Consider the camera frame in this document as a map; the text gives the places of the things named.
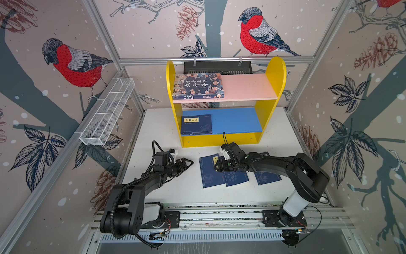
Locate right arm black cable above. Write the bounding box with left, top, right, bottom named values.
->
left=298, top=196, right=323, bottom=237

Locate large illustrated colourful book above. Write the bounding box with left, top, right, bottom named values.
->
left=172, top=73, right=225, bottom=100

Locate yellow pink blue shelf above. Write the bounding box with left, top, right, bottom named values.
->
left=166, top=57, right=287, bottom=148

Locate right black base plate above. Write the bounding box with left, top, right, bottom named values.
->
left=262, top=209, right=307, bottom=228

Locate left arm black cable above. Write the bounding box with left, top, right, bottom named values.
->
left=109, top=140, right=166, bottom=248

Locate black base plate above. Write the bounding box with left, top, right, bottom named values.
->
left=149, top=211, right=180, bottom=229
left=262, top=209, right=307, bottom=228

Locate blue book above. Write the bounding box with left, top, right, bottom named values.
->
left=254, top=171, right=282, bottom=185
left=180, top=114, right=213, bottom=136
left=221, top=167, right=249, bottom=187
left=199, top=154, right=225, bottom=188

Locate white wire mesh basket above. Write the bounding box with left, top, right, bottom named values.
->
left=79, top=77, right=135, bottom=146

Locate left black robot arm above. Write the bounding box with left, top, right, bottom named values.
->
left=100, top=151, right=194, bottom=239

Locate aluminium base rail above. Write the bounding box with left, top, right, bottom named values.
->
left=99, top=205, right=355, bottom=246

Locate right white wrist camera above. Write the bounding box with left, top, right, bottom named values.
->
left=220, top=142, right=236, bottom=160

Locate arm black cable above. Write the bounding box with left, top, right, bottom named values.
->
left=298, top=196, right=323, bottom=237
left=109, top=140, right=166, bottom=248

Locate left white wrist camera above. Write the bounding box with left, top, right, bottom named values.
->
left=166, top=149, right=178, bottom=165

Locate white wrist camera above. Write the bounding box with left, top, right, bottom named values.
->
left=166, top=149, right=178, bottom=165
left=220, top=142, right=236, bottom=160

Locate black vent panel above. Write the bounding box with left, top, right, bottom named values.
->
left=184, top=61, right=253, bottom=75

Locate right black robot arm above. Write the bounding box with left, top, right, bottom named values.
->
left=214, top=149, right=330, bottom=226

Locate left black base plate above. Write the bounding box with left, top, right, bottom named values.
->
left=149, top=211, right=180, bottom=229

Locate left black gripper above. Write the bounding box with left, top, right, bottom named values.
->
left=164, top=157, right=193, bottom=177

